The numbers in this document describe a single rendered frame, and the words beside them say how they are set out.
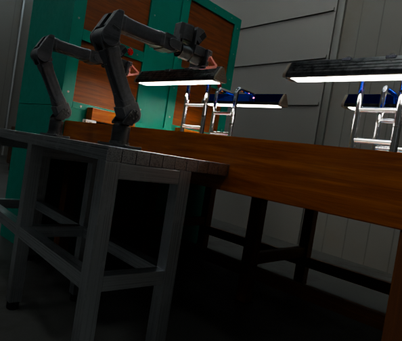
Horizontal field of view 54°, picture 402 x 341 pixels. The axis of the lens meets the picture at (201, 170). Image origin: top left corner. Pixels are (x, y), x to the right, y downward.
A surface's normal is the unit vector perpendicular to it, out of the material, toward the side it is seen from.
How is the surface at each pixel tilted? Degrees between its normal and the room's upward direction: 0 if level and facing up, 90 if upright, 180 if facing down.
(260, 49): 90
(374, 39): 90
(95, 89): 90
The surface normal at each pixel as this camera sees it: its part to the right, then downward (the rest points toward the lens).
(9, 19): 0.65, 0.13
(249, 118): -0.74, -0.10
